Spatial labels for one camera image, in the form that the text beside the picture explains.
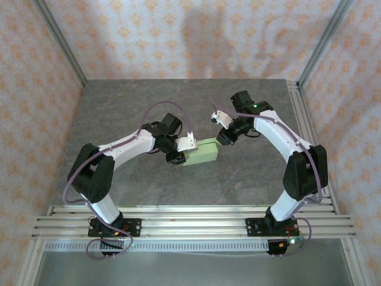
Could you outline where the light green paper box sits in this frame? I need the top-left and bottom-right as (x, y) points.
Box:
(181, 137), (221, 167)

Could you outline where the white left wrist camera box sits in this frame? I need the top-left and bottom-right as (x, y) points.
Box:
(174, 132), (199, 154)

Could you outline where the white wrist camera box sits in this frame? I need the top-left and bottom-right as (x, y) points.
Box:
(174, 132), (199, 154)
(210, 109), (233, 130)

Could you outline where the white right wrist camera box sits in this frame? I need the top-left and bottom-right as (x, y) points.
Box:
(210, 109), (233, 130)

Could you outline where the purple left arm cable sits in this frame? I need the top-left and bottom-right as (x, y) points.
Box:
(64, 101), (193, 260)

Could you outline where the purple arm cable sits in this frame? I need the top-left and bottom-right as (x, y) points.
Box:
(64, 101), (193, 260)
(211, 102), (324, 257)

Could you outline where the aluminium side rail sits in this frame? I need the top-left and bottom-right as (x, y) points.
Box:
(286, 80), (340, 215)

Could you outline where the aluminium mounting rail beam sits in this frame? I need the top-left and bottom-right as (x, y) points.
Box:
(31, 205), (357, 241)

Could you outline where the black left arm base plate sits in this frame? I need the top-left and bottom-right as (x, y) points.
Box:
(88, 218), (142, 238)

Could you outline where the slotted grey cable duct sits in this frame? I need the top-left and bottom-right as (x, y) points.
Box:
(44, 240), (270, 253)

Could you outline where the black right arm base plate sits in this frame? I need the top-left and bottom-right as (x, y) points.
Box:
(245, 217), (300, 238)

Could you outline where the aluminium frame post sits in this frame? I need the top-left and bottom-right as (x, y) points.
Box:
(297, 0), (355, 87)
(32, 0), (88, 87)

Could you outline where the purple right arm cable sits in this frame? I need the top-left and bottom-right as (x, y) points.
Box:
(211, 102), (324, 257)

